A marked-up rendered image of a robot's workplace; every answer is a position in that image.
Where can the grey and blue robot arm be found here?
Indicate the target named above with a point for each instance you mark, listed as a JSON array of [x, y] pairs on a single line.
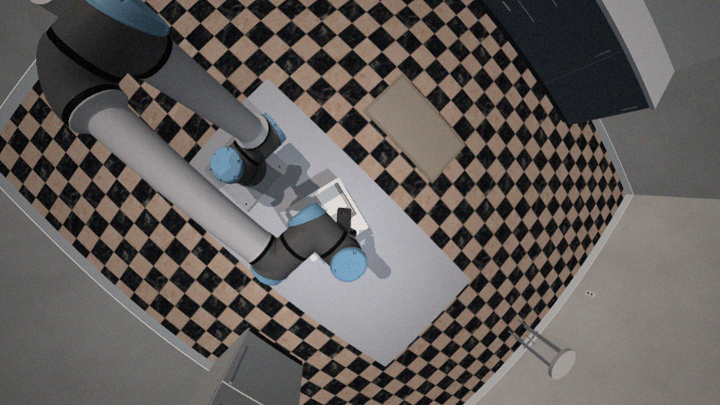
[[101, 41]]

